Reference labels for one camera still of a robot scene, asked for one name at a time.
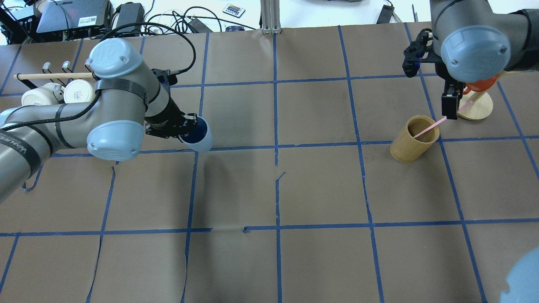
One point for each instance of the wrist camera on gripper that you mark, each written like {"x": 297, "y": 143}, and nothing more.
{"x": 421, "y": 50}

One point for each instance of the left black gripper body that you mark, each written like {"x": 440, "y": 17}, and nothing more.
{"x": 169, "y": 117}

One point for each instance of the black power adapter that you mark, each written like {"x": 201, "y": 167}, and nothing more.
{"x": 129, "y": 13}

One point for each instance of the red mug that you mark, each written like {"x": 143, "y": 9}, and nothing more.
{"x": 480, "y": 85}

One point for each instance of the white mug left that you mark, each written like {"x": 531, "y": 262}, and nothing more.
{"x": 48, "y": 94}

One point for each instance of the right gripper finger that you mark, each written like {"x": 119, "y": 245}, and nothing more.
{"x": 450, "y": 106}

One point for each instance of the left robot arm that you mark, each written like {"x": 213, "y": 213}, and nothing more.
{"x": 130, "y": 101}

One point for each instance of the bamboo cylinder holder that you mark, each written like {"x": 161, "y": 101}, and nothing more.
{"x": 405, "y": 148}

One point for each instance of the small remote control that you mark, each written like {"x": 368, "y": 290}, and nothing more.
{"x": 233, "y": 10}

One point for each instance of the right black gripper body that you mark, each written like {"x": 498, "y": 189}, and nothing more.
{"x": 449, "y": 93}

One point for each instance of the pink chopstick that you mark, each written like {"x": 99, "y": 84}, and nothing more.
{"x": 441, "y": 120}

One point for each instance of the blue plastic cup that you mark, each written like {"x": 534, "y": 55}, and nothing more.
{"x": 196, "y": 134}

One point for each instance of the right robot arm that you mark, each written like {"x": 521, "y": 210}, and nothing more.
{"x": 476, "y": 43}

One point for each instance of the white mug right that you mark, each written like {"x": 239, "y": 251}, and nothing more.
{"x": 79, "y": 91}

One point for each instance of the black computer box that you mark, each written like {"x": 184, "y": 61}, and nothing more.
{"x": 73, "y": 15}

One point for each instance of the aluminium frame post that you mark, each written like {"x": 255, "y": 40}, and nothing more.
{"x": 270, "y": 17}

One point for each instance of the white mug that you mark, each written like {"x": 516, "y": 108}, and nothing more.
{"x": 79, "y": 91}
{"x": 48, "y": 94}

